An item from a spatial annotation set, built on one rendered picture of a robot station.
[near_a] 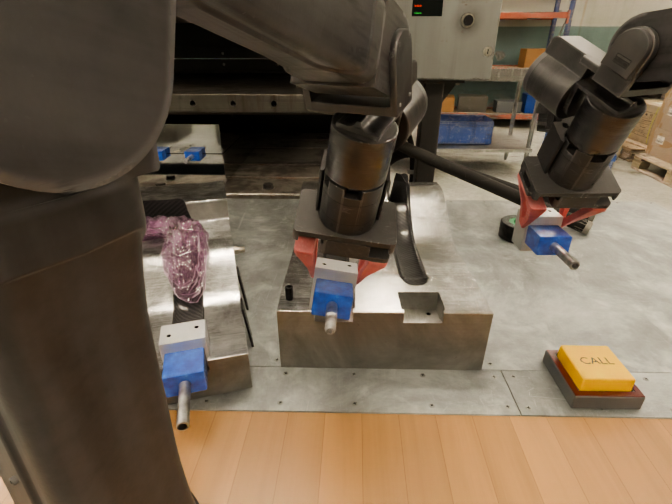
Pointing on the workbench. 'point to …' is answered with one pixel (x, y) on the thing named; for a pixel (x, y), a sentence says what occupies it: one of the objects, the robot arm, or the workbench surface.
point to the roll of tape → (507, 227)
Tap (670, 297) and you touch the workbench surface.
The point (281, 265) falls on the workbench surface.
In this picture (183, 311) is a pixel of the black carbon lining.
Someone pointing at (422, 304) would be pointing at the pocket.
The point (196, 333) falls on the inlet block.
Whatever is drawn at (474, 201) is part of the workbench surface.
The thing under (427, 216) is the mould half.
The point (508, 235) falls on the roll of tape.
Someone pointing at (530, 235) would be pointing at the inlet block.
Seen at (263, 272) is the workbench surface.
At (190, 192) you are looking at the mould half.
